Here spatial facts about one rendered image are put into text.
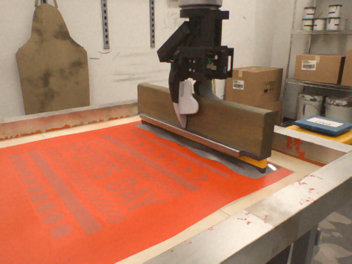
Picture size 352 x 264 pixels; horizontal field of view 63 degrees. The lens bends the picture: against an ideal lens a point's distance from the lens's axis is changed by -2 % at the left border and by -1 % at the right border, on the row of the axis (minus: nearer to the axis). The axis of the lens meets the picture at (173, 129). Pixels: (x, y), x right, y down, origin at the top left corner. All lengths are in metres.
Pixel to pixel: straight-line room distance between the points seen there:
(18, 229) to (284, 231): 0.28
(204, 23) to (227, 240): 0.35
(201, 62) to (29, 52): 2.00
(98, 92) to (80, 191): 2.26
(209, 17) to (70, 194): 0.34
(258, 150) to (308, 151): 0.12
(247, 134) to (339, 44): 3.46
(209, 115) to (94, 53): 2.17
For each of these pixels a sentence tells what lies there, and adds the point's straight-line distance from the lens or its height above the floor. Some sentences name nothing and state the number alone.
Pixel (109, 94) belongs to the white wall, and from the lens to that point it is 2.70.
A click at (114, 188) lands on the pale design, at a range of 0.42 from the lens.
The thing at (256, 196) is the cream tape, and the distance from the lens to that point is 0.41.
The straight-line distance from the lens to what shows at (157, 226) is 0.34.
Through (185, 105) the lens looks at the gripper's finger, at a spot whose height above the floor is 1.04.
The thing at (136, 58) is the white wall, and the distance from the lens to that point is 2.80.
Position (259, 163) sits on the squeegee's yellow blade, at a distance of 0.47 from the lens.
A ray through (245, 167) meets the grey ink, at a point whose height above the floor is 0.96.
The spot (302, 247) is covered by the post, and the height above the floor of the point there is 0.63.
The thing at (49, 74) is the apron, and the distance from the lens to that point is 2.45.
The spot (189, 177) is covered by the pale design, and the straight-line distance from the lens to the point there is 0.44.
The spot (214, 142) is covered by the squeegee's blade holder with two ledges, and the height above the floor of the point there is 0.99.
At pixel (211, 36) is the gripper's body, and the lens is 0.49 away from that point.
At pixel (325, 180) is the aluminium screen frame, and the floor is 0.99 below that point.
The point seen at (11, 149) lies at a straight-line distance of 0.63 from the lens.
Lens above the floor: 1.16
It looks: 18 degrees down
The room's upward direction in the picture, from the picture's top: straight up
